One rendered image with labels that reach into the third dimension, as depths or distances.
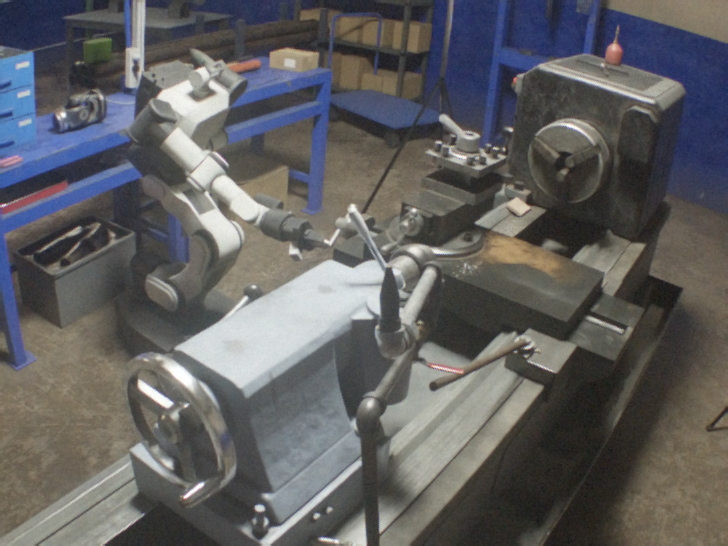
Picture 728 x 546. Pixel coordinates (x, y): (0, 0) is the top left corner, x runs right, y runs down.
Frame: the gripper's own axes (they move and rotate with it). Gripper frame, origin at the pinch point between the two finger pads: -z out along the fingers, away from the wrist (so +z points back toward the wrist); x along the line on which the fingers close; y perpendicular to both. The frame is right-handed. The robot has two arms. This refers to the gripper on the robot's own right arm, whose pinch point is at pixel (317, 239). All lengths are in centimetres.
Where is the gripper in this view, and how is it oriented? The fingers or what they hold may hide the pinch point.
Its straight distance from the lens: 210.7
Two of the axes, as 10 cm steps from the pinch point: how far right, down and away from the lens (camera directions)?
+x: -2.8, -4.5, -8.5
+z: -8.3, -3.4, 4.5
